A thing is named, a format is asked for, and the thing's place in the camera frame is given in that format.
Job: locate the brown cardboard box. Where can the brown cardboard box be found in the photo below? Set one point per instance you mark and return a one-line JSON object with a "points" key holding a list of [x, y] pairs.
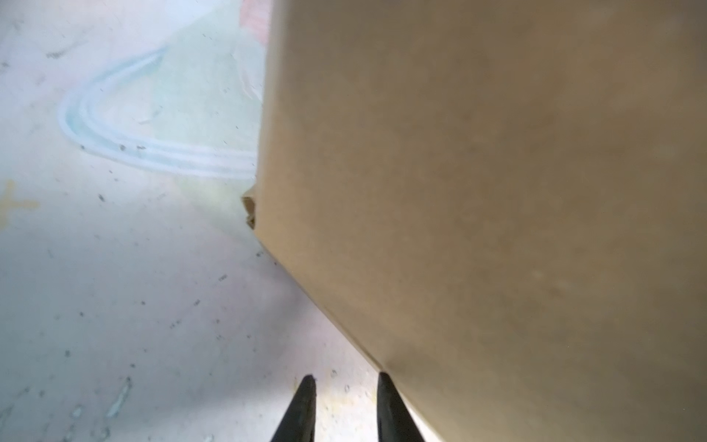
{"points": [[502, 204]]}

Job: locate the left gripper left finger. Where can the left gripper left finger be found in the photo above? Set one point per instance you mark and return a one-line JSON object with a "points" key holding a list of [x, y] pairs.
{"points": [[299, 421]]}

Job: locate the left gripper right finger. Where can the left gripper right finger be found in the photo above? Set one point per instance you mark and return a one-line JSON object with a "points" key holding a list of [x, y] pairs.
{"points": [[394, 421]]}

